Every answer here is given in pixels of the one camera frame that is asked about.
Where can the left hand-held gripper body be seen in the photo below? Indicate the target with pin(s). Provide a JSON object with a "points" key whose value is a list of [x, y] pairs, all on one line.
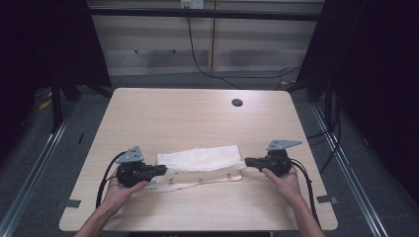
{"points": [[131, 173]]}

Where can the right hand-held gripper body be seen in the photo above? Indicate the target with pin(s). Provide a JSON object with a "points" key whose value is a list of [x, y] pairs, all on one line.
{"points": [[278, 164]]}

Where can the white towel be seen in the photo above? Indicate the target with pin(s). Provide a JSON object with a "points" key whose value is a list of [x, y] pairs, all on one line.
{"points": [[201, 161]]}

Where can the person's right hand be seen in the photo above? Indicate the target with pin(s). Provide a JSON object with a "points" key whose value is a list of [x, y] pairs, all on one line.
{"points": [[286, 186]]}

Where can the person's left hand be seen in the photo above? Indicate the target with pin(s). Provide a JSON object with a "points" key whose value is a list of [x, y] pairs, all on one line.
{"points": [[120, 196]]}

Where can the grey tape piece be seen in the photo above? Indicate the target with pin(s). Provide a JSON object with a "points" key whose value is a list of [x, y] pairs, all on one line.
{"points": [[326, 199], [70, 203]]}

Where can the black metal stand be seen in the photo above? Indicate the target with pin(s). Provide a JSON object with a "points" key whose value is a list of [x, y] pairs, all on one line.
{"points": [[56, 108]]}

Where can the yellow floor tape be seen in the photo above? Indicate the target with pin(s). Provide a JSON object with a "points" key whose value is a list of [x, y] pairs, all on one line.
{"points": [[44, 104]]}

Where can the light wooden cabinet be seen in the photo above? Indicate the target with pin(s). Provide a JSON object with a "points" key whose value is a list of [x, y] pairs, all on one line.
{"points": [[257, 42]]}

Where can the black curtain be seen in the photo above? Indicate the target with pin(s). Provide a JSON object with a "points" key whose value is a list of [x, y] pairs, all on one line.
{"points": [[378, 82], [42, 49]]}

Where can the black horizontal bar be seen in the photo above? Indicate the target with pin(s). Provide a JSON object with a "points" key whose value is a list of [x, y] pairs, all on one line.
{"points": [[197, 14]]}

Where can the metal floor rail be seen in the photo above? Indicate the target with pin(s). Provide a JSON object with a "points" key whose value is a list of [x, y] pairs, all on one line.
{"points": [[349, 171], [36, 164]]}

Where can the white wall socket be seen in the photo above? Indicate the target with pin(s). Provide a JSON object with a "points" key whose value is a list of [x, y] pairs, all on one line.
{"points": [[192, 3]]}

